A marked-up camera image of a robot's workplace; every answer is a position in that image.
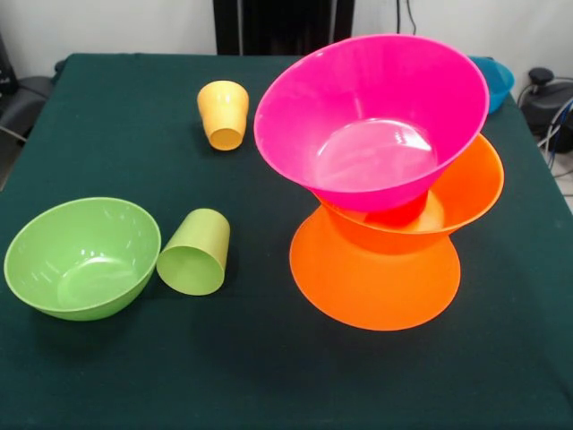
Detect green plastic bowl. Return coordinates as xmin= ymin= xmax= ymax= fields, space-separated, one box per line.
xmin=3 ymin=196 xmax=163 ymax=322

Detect tangled floor cables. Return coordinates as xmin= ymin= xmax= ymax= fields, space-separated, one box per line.
xmin=535 ymin=96 xmax=573 ymax=198

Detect dark green table cloth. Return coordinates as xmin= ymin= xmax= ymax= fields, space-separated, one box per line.
xmin=0 ymin=52 xmax=573 ymax=430

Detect black hanging cable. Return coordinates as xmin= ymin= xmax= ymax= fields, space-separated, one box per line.
xmin=396 ymin=0 xmax=418 ymax=37

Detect black equipment box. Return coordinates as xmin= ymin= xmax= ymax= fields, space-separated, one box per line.
xmin=0 ymin=30 xmax=20 ymax=95

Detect orange plastic bowl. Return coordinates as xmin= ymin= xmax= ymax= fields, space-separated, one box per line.
xmin=289 ymin=203 xmax=462 ymax=332
xmin=312 ymin=133 xmax=506 ymax=256

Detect green plastic cup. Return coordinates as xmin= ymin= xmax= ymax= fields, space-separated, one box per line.
xmin=156 ymin=207 xmax=232 ymax=297

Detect blue plastic bowl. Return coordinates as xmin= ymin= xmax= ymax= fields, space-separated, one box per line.
xmin=467 ymin=55 xmax=516 ymax=116

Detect red plastic cup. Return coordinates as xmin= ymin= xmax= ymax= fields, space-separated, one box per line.
xmin=364 ymin=192 xmax=430 ymax=228

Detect pink plastic bowl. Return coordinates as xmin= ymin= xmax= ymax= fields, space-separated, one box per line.
xmin=253 ymin=33 xmax=491 ymax=213

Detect black cabinet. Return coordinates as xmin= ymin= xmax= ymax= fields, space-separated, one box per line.
xmin=213 ymin=0 xmax=355 ymax=56

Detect yellow plastic cup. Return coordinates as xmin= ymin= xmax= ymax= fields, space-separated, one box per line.
xmin=196 ymin=80 xmax=250 ymax=151

